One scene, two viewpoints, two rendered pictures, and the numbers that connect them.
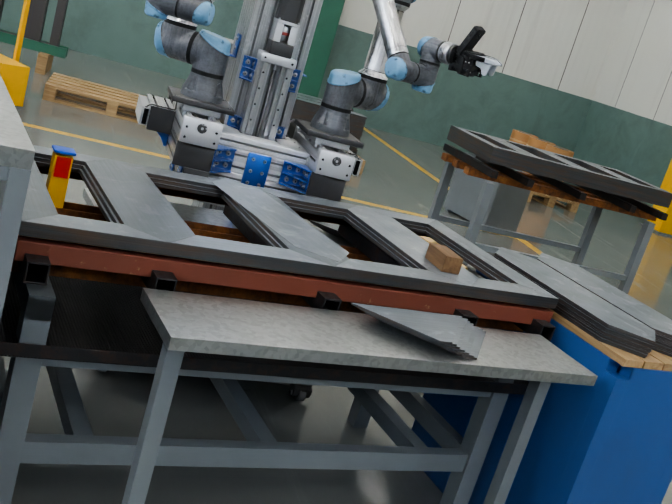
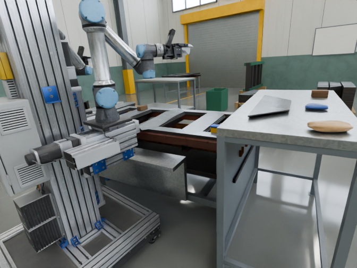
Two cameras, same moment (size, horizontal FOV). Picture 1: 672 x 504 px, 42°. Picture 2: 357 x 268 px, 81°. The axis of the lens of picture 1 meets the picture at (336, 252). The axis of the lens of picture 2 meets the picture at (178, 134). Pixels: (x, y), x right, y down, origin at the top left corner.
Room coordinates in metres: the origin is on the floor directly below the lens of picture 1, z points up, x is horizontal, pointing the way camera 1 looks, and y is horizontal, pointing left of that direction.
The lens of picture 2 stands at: (3.44, 1.99, 1.37)
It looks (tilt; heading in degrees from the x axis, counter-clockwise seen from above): 19 degrees down; 239
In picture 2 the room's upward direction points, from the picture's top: 4 degrees counter-clockwise
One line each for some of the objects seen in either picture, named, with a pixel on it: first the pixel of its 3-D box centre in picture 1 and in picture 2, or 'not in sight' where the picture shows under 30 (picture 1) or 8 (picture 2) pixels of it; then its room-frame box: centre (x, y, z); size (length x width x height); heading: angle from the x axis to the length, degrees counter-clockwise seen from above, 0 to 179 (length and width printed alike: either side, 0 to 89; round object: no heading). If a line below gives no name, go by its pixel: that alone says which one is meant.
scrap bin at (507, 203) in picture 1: (487, 193); not in sight; (8.18, -1.19, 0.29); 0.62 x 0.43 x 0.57; 36
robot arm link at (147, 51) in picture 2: not in sight; (146, 51); (2.91, 0.79, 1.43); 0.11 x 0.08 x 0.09; 174
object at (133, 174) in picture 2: not in sight; (124, 166); (3.00, 0.21, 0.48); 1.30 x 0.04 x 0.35; 119
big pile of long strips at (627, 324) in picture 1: (588, 299); (109, 109); (2.81, -0.84, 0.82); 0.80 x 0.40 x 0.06; 29
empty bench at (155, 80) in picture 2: not in sight; (165, 97); (0.85, -2.95, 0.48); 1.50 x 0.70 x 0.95; 109
